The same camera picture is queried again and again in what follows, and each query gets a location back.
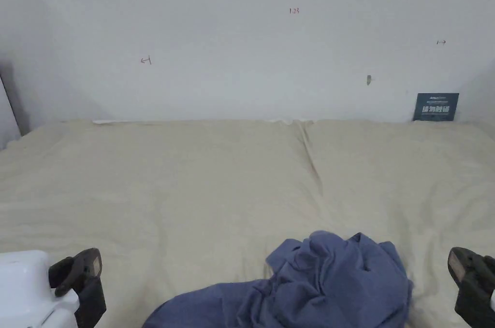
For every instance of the blue shirt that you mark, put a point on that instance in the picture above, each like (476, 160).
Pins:
(309, 289)

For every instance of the dark sign card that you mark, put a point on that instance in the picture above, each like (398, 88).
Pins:
(436, 107)

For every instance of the dark headboard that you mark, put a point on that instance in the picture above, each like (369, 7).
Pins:
(13, 100)

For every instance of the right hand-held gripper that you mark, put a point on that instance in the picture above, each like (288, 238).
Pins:
(473, 306)

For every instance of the bed with beige sheet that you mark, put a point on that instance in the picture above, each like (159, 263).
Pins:
(193, 189)

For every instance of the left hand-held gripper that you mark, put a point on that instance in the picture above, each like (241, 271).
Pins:
(27, 289)

